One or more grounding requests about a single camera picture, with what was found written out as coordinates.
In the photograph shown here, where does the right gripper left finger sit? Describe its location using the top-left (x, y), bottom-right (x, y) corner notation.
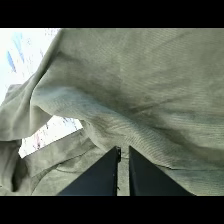
top-left (58, 145), bottom-right (122, 197)

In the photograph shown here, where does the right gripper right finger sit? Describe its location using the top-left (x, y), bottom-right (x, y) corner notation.
top-left (128, 145), bottom-right (195, 197)

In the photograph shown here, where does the dark green garment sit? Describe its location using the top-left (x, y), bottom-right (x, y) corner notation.
top-left (0, 28), bottom-right (224, 197)

